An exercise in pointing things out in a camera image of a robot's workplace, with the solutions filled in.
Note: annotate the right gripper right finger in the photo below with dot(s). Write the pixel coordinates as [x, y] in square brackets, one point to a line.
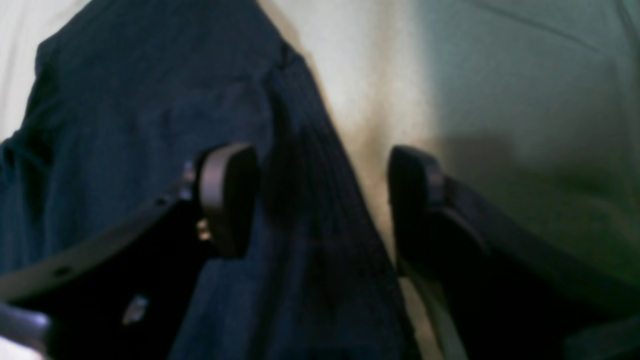
[510, 294]

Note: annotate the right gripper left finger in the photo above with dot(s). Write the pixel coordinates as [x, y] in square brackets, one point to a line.
[124, 294]

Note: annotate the dark navy T-shirt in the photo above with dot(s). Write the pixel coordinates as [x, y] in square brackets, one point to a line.
[126, 93]

